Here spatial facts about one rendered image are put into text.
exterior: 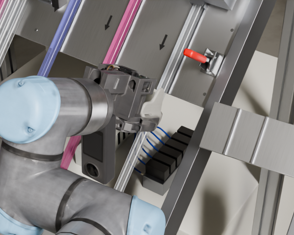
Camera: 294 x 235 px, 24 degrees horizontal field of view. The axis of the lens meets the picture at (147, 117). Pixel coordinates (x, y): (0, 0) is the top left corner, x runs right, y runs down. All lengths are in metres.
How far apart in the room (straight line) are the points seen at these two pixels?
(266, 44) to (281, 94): 1.71
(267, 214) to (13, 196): 0.80
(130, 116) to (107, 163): 0.07
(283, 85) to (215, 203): 0.29
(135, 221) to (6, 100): 0.20
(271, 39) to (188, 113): 1.47
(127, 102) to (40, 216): 0.23
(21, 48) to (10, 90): 2.20
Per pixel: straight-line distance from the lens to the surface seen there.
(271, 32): 3.09
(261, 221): 1.53
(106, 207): 0.76
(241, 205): 1.41
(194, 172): 1.07
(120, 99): 0.95
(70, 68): 1.76
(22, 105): 0.77
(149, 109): 1.01
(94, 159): 0.96
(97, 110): 0.86
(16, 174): 0.81
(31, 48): 2.97
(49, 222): 0.80
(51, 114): 0.78
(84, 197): 0.78
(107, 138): 0.93
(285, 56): 1.24
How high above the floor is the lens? 1.64
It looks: 40 degrees down
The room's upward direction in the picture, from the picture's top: straight up
